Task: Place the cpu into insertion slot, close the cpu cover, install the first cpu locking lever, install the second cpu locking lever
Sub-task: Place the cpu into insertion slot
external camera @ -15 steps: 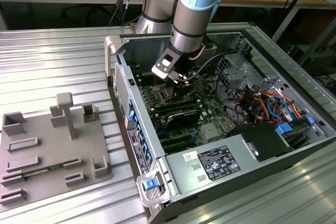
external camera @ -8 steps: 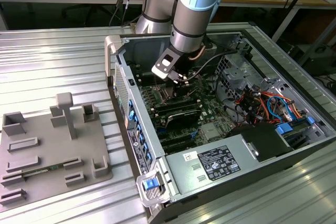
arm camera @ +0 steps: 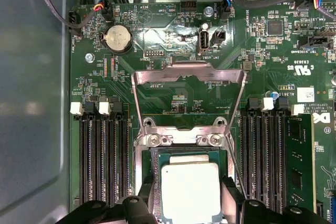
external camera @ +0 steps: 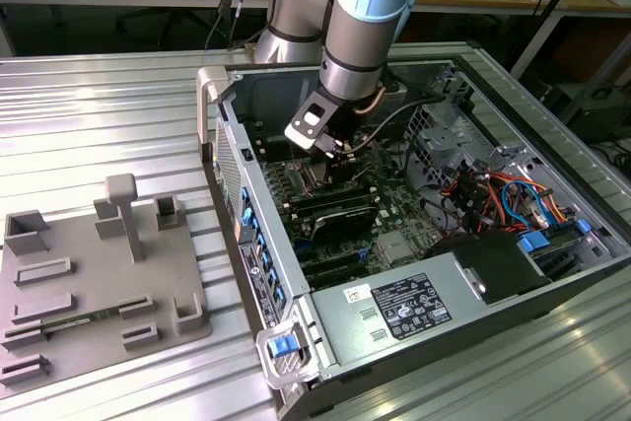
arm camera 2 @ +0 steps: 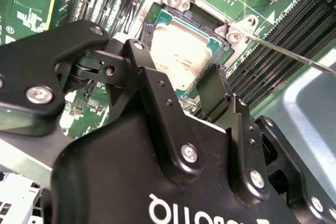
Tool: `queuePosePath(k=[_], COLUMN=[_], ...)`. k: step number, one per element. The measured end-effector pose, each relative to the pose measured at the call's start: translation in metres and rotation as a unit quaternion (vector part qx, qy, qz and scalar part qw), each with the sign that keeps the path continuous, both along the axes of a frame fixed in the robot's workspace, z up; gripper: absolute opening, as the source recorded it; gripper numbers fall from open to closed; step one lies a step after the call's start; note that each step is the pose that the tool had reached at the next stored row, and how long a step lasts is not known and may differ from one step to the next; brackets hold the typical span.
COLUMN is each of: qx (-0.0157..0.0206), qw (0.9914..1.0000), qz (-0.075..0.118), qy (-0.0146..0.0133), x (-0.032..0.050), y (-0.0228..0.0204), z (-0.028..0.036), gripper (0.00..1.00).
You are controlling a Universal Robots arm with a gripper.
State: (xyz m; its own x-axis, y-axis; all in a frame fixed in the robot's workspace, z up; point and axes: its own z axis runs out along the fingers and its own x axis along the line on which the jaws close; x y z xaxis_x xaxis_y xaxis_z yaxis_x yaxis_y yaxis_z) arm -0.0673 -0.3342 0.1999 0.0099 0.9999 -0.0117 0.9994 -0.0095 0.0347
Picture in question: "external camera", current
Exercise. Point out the black box under desk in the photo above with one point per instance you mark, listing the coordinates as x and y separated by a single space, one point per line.
601 110

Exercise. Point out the black expansion slot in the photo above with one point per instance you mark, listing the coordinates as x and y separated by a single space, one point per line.
335 273

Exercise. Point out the perforated metal drive cage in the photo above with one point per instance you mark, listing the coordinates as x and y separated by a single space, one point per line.
443 137

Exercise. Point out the black graphics card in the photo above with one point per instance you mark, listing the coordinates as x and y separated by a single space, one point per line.
345 226

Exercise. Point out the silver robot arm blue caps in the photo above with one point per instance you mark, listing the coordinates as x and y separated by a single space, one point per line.
355 31

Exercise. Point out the grey power supply unit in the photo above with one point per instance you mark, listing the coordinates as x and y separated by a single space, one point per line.
345 322

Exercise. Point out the silver chipset heatsink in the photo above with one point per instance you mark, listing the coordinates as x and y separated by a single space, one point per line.
394 248

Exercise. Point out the open grey PC case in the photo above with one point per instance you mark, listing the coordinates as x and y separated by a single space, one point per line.
517 322

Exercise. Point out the green motherboard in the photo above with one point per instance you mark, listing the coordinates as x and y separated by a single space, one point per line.
399 214

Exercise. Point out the blue release latch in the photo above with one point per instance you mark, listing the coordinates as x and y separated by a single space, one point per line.
282 347

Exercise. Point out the green RAM stick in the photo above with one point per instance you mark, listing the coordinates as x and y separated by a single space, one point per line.
74 321

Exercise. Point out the blue drive carrier latch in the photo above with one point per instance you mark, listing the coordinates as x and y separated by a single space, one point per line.
535 243

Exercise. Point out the grey plastic parts rack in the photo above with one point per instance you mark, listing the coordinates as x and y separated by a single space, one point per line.
98 268

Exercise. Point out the black plastic air shroud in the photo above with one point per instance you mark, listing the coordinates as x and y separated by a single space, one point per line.
493 263

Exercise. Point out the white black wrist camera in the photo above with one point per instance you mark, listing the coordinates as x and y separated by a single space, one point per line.
308 125

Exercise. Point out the black CPU socket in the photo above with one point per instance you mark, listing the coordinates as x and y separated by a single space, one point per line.
300 179

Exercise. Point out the small CPU plate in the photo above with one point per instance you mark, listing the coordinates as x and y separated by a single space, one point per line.
315 177

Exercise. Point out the small blue clip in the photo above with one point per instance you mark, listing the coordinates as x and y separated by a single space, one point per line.
581 226

